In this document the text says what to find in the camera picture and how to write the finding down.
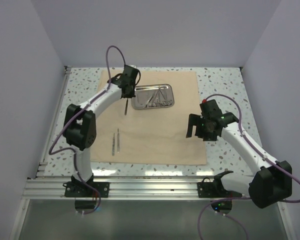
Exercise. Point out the aluminium front rail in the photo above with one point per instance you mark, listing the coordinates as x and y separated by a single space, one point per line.
135 188

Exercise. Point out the ribbed scalpel handle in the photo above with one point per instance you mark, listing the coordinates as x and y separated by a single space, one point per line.
126 107

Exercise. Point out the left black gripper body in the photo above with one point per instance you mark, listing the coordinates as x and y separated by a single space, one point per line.
132 92

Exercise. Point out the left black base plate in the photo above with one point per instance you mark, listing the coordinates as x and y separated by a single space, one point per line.
77 189

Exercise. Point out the beige cloth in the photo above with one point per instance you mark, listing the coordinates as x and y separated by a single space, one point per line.
153 136

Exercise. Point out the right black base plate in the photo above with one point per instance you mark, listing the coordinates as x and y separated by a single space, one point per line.
213 188

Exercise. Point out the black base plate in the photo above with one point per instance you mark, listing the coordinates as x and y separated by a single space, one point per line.
213 188
77 189

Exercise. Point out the steel instrument tray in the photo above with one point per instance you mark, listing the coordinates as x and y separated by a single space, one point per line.
145 91

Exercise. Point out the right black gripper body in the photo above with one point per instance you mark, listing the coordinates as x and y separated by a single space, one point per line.
211 135

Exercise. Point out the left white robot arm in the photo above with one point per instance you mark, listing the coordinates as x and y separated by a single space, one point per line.
80 123

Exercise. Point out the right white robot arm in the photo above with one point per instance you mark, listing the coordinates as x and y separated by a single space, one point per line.
270 181

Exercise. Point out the crossing steel tweezers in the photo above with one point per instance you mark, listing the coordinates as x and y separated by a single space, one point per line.
154 100

